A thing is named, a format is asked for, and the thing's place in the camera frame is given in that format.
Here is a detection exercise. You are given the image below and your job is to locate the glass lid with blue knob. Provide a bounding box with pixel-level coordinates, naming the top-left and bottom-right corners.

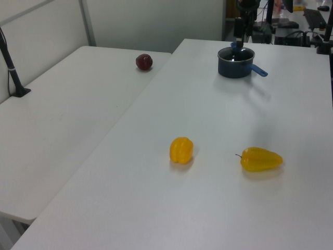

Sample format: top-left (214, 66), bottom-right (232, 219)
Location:
top-left (217, 42), bottom-right (255, 63)

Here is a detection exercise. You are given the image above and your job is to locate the black monitor stand pole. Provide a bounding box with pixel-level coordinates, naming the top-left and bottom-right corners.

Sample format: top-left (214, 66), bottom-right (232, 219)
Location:
top-left (265, 0), bottom-right (276, 28)

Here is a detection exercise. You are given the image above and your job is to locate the black camera pole with base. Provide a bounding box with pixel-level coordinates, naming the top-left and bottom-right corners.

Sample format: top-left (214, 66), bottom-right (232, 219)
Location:
top-left (0, 26), bottom-right (32, 98)

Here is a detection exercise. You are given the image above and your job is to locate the dark red toy apple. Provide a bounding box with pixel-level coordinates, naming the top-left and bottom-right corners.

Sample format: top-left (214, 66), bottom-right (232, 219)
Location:
top-left (135, 53), bottom-right (153, 71)

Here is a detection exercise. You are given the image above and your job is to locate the yellow star fruit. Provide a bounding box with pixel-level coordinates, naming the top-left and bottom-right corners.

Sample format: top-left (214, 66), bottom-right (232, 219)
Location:
top-left (235, 147), bottom-right (284, 173)

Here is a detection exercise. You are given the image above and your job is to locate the black clamp stand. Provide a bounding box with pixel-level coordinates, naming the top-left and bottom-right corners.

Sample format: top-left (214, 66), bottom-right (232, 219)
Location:
top-left (316, 19), bottom-right (333, 55)

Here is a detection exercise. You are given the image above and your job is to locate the round yellow bell pepper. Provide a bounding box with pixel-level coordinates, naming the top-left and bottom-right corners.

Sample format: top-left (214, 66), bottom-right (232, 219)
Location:
top-left (169, 136), bottom-right (195, 165)

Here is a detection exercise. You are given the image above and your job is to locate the dark blue saucepan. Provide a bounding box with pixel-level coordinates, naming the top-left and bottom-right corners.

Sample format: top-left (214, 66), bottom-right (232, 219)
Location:
top-left (217, 46), bottom-right (268, 79)

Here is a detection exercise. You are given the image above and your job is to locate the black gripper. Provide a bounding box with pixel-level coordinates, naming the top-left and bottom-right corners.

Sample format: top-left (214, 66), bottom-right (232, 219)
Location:
top-left (233, 0), bottom-right (261, 49)

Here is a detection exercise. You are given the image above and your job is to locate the black electronics box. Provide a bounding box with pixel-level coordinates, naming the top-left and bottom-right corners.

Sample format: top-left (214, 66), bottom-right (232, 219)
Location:
top-left (274, 30), bottom-right (311, 47)

